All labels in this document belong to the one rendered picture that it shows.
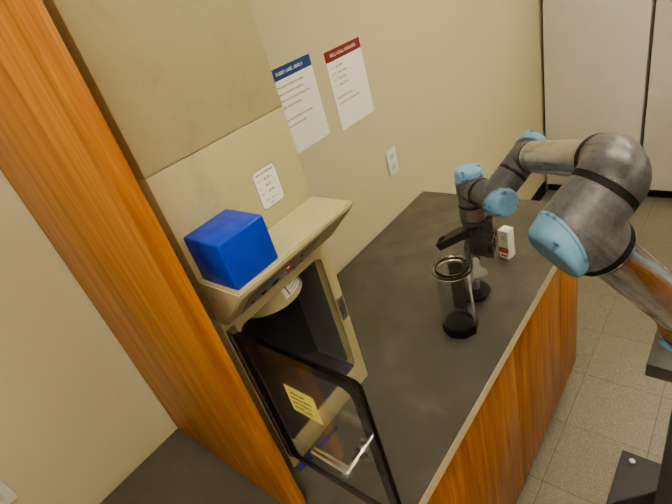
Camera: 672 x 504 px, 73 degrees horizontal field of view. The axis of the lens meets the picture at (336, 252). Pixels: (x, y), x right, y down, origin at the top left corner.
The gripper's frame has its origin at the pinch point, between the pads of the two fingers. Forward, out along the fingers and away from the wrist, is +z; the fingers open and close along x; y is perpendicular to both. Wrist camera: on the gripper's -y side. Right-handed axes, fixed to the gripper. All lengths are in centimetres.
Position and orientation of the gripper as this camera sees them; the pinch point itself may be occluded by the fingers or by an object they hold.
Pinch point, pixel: (473, 273)
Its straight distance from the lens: 147.0
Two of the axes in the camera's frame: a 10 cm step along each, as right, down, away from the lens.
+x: 3.8, -5.7, 7.3
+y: 8.9, 0.0, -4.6
